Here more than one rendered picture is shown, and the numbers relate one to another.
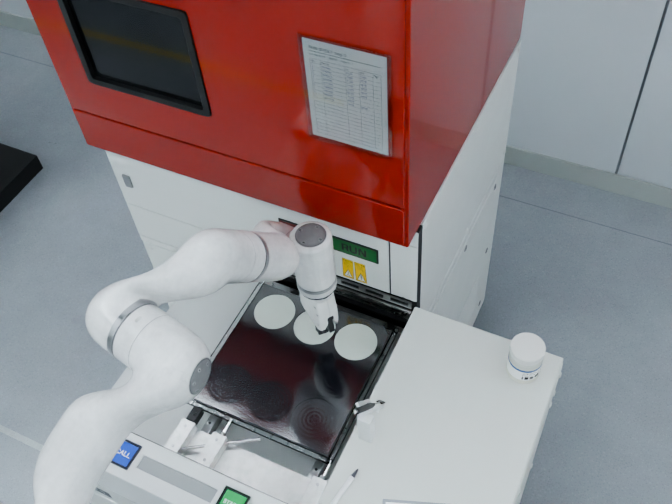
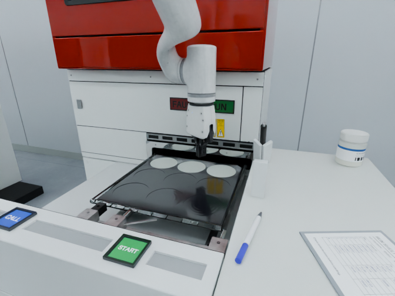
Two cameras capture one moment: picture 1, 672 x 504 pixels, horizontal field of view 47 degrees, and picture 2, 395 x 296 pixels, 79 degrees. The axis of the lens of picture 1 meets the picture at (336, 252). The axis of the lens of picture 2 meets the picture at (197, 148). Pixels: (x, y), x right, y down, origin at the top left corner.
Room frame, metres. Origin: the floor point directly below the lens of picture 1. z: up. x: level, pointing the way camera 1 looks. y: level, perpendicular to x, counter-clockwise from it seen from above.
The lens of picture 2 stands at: (0.27, 0.21, 1.25)
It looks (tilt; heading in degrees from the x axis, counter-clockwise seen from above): 20 degrees down; 348
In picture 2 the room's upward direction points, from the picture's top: straight up
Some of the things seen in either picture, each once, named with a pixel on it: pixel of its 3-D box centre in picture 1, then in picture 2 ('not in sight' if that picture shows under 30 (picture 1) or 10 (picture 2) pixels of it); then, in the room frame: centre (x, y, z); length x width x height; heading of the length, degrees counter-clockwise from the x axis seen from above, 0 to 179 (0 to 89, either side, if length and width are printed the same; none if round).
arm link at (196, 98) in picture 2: (316, 279); (200, 97); (0.98, 0.05, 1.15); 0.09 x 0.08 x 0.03; 24
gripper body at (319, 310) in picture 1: (319, 297); (201, 117); (0.98, 0.05, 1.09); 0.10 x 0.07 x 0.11; 24
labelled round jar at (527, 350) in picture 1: (525, 358); (351, 147); (0.82, -0.37, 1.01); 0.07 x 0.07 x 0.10
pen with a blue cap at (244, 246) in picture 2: (337, 497); (251, 233); (0.59, 0.05, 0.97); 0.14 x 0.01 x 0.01; 140
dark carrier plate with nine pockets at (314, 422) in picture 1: (293, 363); (180, 180); (0.94, 0.12, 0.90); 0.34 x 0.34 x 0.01; 60
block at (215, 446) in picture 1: (211, 452); (110, 230); (0.74, 0.31, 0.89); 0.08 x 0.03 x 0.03; 150
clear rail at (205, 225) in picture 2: (255, 429); (151, 214); (0.79, 0.22, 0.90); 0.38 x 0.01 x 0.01; 60
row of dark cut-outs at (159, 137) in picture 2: (326, 275); (197, 141); (1.13, 0.03, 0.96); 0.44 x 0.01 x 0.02; 60
